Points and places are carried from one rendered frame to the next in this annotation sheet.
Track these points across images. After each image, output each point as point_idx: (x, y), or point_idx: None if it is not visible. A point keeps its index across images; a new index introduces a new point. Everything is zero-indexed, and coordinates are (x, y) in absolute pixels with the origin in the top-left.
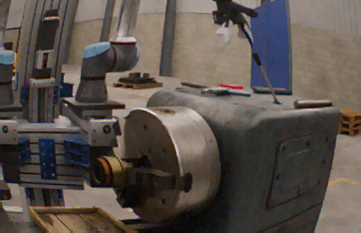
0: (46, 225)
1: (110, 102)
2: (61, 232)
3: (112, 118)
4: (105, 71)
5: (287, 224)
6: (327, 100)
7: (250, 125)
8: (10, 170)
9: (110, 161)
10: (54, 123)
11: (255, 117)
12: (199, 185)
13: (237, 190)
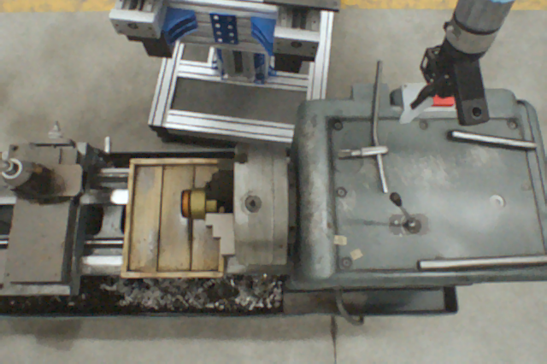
0: (129, 208)
1: None
2: (147, 213)
3: (312, 27)
4: None
5: (386, 287)
6: (530, 261)
7: (308, 278)
8: (155, 49)
9: (192, 208)
10: None
11: (315, 278)
12: (259, 264)
13: (298, 278)
